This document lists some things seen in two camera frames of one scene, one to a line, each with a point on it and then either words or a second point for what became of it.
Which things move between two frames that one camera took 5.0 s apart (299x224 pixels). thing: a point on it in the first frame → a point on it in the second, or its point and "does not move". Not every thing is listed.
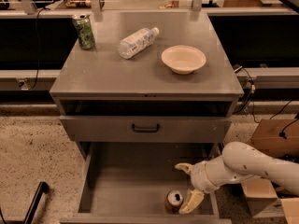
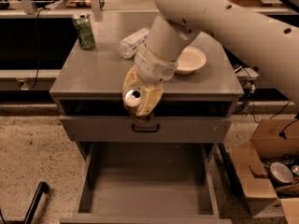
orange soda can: [173, 202] → [132, 100]
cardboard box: [279, 139] does not move
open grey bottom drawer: [127, 182] does not move
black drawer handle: [144, 131] does not move
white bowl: [183, 59] does not move
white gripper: [198, 175] → [153, 65]
